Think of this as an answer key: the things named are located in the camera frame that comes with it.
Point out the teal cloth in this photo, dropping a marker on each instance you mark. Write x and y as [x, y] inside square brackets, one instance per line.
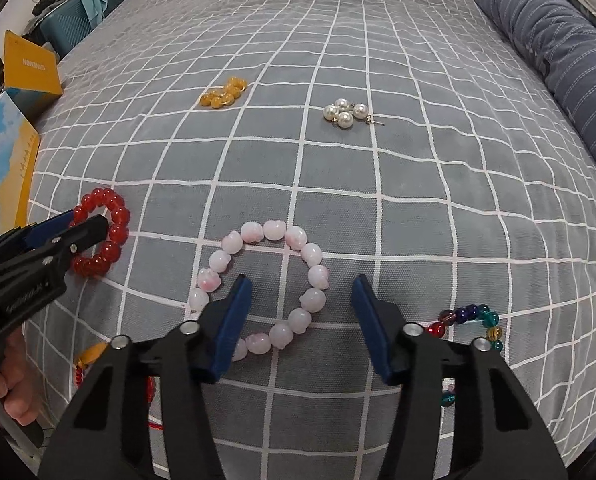
[92, 2]

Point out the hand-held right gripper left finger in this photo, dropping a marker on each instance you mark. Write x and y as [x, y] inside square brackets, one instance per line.
[230, 330]

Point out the grey checked bedsheet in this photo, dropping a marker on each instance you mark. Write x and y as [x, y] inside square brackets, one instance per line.
[378, 200]

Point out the sky print box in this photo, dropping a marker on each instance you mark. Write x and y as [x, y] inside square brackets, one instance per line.
[2, 160]

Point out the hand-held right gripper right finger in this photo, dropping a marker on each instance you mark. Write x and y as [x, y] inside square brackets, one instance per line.
[374, 332]

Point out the person's left hand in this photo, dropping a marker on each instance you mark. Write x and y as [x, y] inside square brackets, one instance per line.
[12, 380]

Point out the white pearl earring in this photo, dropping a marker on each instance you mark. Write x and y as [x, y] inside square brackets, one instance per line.
[345, 120]

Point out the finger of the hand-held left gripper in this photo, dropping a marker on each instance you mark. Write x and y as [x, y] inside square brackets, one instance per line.
[90, 237]
[57, 221]

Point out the teal suitcase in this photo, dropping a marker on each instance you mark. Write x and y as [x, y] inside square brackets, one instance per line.
[67, 25]

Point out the blue striped pillow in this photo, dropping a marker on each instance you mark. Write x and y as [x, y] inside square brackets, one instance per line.
[548, 45]

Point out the yellow cardboard box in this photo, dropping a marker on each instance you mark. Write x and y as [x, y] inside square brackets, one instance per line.
[30, 67]

